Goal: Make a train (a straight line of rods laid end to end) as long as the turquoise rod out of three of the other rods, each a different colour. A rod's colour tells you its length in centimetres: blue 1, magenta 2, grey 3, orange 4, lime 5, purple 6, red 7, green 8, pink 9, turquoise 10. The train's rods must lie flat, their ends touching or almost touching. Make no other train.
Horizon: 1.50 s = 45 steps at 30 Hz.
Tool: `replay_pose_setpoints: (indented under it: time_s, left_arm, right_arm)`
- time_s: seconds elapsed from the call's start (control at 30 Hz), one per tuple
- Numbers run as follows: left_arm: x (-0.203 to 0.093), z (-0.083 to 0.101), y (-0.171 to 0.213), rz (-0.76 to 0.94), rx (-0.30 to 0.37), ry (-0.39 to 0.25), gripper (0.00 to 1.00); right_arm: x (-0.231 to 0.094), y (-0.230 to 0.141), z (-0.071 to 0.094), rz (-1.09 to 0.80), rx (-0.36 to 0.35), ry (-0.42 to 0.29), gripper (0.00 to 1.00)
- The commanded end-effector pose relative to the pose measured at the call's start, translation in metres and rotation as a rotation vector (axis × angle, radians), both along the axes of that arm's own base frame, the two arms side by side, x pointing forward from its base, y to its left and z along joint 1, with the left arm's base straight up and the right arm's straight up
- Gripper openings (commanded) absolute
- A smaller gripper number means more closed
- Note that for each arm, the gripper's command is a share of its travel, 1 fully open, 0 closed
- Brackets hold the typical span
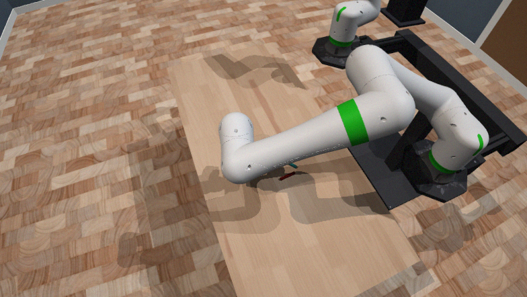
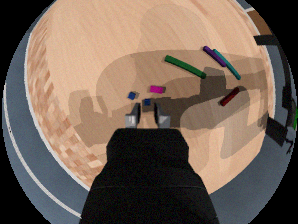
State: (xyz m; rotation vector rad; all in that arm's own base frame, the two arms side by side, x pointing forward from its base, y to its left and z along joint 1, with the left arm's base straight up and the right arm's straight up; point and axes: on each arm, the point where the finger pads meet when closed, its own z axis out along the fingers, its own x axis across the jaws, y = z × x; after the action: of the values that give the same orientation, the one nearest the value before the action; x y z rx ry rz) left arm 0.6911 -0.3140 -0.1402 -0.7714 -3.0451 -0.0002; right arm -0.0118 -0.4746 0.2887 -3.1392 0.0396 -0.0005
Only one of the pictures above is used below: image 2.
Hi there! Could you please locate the purple rod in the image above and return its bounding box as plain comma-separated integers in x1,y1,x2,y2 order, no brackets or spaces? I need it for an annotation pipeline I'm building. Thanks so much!
202,45,226,67

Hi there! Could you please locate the red rod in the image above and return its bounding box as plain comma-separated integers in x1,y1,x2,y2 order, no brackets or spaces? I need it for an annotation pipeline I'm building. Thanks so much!
220,88,239,107

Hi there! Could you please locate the turquoise rod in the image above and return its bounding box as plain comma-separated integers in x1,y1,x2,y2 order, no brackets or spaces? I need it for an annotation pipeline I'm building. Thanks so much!
213,48,241,80

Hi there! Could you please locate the dark green rod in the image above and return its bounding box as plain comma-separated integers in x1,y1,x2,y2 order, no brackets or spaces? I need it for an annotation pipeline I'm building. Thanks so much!
164,55,206,79

